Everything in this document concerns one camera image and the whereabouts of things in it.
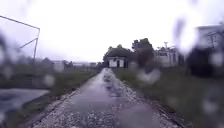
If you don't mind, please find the small white shed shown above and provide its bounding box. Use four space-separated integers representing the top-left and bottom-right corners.
108 56 128 69

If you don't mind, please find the clump of dark trees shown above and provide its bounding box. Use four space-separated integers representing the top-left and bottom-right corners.
102 43 134 69

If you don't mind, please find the wet grey gravel path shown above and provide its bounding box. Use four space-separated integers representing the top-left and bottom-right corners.
31 67 181 128

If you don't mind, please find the grass field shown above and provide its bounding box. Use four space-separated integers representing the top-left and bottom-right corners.
0 68 101 128

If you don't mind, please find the row of distant buildings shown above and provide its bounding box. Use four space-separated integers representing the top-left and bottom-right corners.
33 57 99 71

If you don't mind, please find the grass verge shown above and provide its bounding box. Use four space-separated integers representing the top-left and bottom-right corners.
111 66 224 128

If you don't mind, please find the dark bush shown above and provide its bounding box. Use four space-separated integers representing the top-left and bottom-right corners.
185 46 224 78

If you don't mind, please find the grey paved area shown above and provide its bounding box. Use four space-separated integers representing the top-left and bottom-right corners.
0 88 51 114

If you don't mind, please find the pale large building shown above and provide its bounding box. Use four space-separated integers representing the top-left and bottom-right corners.
195 23 224 51

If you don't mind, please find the metal pole frame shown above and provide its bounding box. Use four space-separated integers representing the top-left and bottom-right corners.
0 14 41 63

